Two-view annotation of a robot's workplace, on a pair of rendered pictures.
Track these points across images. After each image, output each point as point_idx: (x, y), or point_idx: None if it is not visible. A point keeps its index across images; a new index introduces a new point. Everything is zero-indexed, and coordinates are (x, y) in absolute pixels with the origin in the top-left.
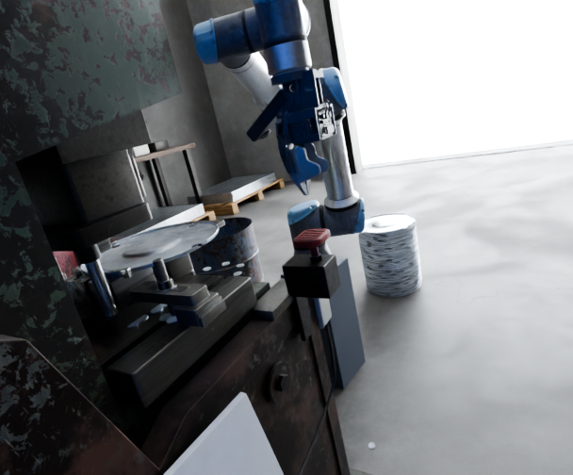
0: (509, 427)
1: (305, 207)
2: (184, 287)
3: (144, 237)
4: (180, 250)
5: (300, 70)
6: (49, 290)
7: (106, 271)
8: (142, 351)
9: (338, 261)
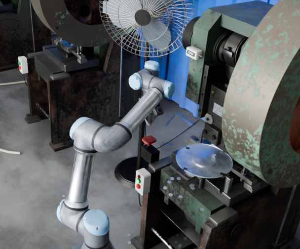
0: (66, 230)
1: (99, 210)
2: (195, 139)
3: (208, 174)
4: (194, 148)
5: None
6: None
7: (220, 151)
8: (208, 141)
9: (80, 245)
